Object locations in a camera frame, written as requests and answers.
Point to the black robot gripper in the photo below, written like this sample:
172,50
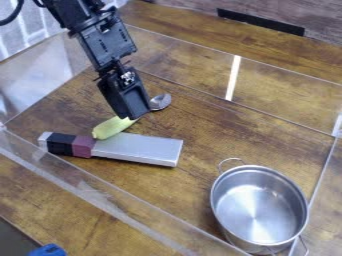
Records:
106,42

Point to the spoon with yellow handle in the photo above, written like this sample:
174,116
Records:
115,125

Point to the toy cleaver knife grey blade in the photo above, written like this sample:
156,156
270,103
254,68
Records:
124,146

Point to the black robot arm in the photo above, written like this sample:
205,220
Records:
64,10

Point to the black strip on table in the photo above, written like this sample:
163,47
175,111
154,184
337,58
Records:
262,22

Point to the stainless steel pot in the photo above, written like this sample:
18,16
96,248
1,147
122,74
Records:
259,207

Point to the blue object at bottom edge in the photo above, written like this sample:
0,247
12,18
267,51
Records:
48,250

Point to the clear acrylic enclosure wall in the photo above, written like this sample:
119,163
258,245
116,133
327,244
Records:
239,112

